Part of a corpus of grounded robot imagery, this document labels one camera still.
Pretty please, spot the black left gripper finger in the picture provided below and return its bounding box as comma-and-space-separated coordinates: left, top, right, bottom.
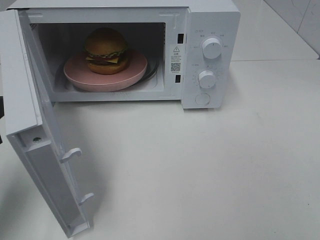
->
0, 96, 5, 144

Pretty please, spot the pink round plate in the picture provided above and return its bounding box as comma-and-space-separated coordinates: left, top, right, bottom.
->
63, 50, 148, 92

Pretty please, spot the toy burger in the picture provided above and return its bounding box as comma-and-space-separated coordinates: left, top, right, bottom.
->
84, 27, 129, 75

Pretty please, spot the white microwave knob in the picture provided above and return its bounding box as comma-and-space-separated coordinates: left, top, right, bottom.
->
198, 70, 217, 89
201, 36, 222, 60

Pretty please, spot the round door release button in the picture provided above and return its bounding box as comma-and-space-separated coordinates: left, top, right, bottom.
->
195, 93, 211, 106

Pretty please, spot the white microwave door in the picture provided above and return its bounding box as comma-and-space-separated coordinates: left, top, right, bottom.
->
0, 9, 92, 237

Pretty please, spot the white microwave oven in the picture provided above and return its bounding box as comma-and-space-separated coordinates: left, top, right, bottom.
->
5, 0, 241, 109

